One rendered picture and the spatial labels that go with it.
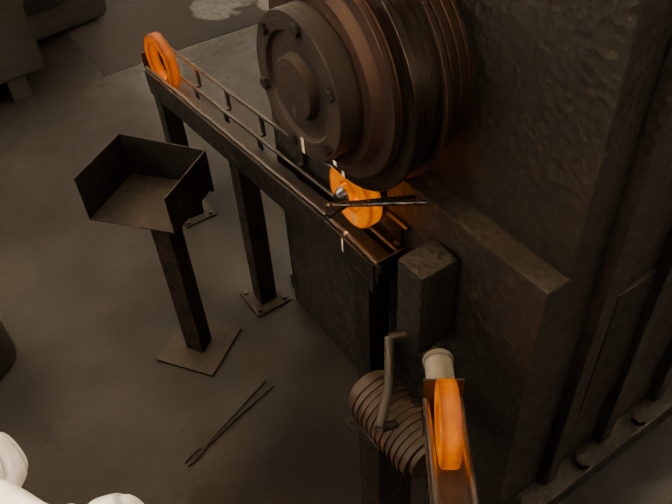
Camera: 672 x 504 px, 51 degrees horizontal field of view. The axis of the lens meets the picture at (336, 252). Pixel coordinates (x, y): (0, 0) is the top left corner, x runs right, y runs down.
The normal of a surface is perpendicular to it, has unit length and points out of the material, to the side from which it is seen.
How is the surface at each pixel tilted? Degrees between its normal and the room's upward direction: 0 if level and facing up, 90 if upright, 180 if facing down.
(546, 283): 0
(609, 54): 90
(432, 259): 0
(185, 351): 0
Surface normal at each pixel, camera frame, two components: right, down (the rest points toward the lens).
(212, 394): -0.05, -0.72
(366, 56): 0.00, 0.19
